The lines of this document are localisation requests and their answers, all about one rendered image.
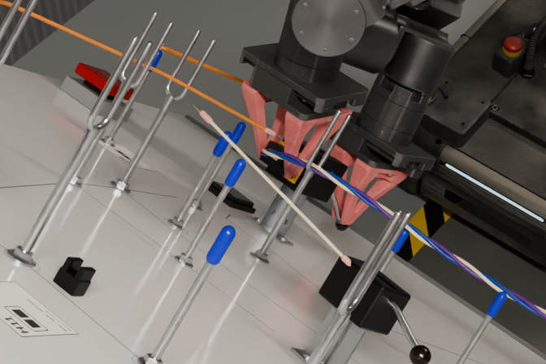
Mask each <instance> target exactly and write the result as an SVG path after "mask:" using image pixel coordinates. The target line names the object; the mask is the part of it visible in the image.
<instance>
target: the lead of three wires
mask: <svg viewBox="0 0 546 364"><path fill-rule="evenodd" d="M260 154H261V155H262V156H265V158H269V159H274V160H275V161H277V160H278V159H283V160H286V161H289V162H291V163H293V164H296V165H298V166H300V167H305V168H306V163H307V160H305V159H301V158H297V157H296V156H294V155H292V154H288V153H284V152H278V151H276V150H274V149H262V152H261V153H260ZM310 168H311V169H312V171H313V172H314V173H315V172H316V171H317V168H318V165H316V164H314V163H312V164H311V167H310Z"/></svg>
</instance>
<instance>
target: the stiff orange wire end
mask: <svg viewBox="0 0 546 364"><path fill-rule="evenodd" d="M160 49H162V50H165V51H166V52H168V53H170V54H173V55H176V56H178V57H180V58H181V57H182V55H183V54H181V53H180V52H177V51H175V50H172V49H170V48H168V47H166V46H163V45H162V47H161V48H160ZM185 60H188V61H189V62H191V63H195V64H197V65H198V63H199V61H198V60H196V59H194V58H190V57H189V56H188V57H187V58H186V59H185ZM202 67H204V68H206V69H208V70H211V71H213V72H216V73H218V74H220V75H222V76H225V77H227V78H229V79H231V80H234V81H237V82H239V83H241V84H242V83H243V80H242V79H240V78H237V77H235V76H232V75H230V74H228V73H226V72H224V71H220V70H219V69H217V68H214V67H212V66H210V65H207V64H205V63H204V64H203V66H202Z"/></svg>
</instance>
